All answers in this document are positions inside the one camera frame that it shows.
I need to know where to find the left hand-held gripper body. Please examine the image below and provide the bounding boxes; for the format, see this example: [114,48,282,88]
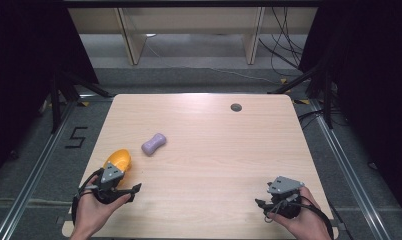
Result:
[93,162,134,205]

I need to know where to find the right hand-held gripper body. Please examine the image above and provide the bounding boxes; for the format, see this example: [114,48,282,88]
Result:
[266,175,306,220]

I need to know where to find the orange plastic bowl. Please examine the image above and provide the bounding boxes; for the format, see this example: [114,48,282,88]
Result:
[102,148,133,188]

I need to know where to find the person's right hand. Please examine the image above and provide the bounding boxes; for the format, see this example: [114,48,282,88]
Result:
[266,185,324,240]

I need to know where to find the person's left hand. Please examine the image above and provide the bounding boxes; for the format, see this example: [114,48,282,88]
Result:
[71,174,132,240]

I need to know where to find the purple cylindrical toy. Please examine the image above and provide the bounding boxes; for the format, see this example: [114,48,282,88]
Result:
[140,132,168,157]

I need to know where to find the black metal stand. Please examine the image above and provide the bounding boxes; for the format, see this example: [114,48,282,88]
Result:
[48,68,114,135]
[266,58,335,130]

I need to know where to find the black curtain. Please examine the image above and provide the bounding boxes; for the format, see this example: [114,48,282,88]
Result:
[298,0,402,231]
[0,0,101,183]

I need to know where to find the grey cord loop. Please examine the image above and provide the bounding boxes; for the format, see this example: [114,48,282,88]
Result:
[263,198,289,224]

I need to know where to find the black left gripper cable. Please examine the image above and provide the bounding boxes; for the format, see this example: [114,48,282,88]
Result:
[71,167,105,225]

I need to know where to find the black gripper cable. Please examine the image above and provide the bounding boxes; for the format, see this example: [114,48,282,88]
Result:
[298,195,335,240]
[71,167,105,225]

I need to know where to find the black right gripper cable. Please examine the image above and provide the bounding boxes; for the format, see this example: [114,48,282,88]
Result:
[298,195,335,240]

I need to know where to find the aluminium floor rail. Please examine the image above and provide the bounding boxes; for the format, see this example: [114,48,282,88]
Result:
[290,98,392,240]
[0,96,114,240]

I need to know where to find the black hanging cables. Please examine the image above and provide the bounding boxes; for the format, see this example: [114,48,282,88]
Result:
[257,6,311,78]

